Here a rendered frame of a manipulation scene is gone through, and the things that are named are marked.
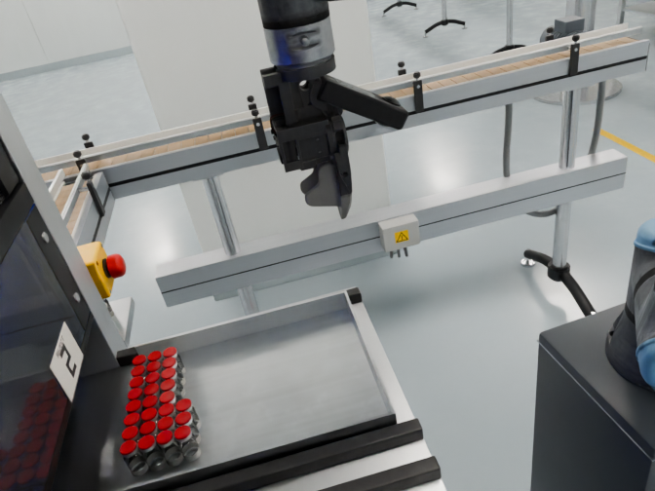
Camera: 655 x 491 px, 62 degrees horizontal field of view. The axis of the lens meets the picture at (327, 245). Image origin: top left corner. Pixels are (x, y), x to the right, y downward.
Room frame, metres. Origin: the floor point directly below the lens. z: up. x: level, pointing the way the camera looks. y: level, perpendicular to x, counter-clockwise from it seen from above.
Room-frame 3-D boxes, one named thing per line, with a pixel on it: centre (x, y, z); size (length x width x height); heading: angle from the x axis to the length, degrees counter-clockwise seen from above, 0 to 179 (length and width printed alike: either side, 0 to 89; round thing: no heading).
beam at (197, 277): (1.56, -0.25, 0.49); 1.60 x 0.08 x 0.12; 96
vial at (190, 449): (0.47, 0.22, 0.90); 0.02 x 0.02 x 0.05
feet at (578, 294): (1.62, -0.84, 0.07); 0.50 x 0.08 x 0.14; 6
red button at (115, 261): (0.78, 0.35, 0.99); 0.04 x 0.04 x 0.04; 6
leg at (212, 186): (1.50, 0.30, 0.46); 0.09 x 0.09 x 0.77; 6
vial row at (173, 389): (0.55, 0.25, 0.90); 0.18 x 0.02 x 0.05; 6
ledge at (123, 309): (0.79, 0.44, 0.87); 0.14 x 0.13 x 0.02; 96
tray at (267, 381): (0.56, 0.14, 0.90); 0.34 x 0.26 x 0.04; 96
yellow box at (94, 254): (0.78, 0.40, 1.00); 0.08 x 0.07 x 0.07; 96
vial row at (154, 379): (0.54, 0.27, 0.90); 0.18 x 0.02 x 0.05; 6
